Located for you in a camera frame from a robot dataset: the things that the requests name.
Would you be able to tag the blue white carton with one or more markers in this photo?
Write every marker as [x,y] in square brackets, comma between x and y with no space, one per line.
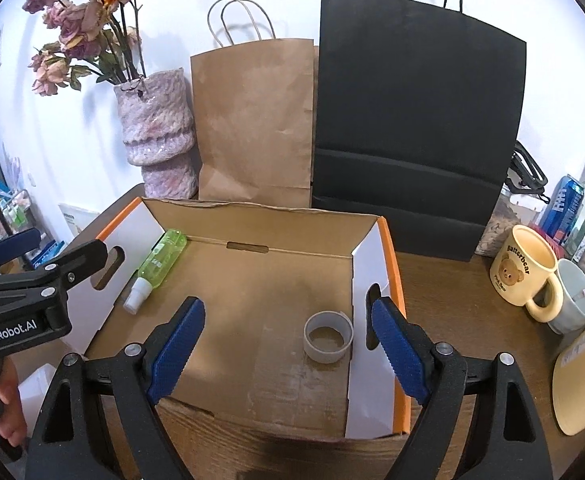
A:
[47,254]

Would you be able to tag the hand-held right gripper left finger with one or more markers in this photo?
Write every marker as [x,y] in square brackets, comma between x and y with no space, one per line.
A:
[177,350]

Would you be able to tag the pale grey cup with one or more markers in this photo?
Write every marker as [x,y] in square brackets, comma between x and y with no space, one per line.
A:
[572,310]

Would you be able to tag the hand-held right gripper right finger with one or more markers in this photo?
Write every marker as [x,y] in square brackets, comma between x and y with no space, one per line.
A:
[397,350]

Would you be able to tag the blue drink can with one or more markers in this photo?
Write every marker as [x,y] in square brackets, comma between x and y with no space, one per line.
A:
[562,210]

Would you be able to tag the dried rose bouquet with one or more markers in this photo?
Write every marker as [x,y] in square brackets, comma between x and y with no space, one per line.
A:
[72,25]

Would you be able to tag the green spray bottle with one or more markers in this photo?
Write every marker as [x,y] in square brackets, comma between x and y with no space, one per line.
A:
[162,260]

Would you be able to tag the cream bear mug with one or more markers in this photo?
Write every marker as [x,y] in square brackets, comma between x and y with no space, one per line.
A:
[510,270]

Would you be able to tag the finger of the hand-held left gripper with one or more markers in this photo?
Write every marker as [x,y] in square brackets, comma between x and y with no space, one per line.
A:
[15,245]
[72,262]

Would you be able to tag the marbled pink vase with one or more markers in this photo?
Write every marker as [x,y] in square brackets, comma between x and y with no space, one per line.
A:
[155,125]

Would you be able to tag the grey tape roll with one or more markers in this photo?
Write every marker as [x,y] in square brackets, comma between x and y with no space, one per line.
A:
[317,352]

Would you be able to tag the glass jar with grains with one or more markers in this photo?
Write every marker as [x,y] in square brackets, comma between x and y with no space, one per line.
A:
[497,230]

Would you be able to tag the cream thermos jug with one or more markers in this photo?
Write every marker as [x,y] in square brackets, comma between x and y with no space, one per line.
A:
[582,390]

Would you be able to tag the black paper bag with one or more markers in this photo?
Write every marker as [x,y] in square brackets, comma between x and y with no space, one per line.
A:
[412,110]

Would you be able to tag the person's left hand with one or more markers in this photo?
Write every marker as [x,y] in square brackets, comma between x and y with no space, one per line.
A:
[10,400]

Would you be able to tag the white flat box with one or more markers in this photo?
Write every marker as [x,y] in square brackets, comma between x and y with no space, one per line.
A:
[75,217]

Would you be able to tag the cluttered storage shelf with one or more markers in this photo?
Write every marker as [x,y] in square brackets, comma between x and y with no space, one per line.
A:
[12,205]

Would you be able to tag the orange cardboard box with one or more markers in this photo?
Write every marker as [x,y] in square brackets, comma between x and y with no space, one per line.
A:
[252,310]

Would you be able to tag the brown paper bag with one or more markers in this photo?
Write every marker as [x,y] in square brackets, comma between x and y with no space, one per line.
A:
[252,120]

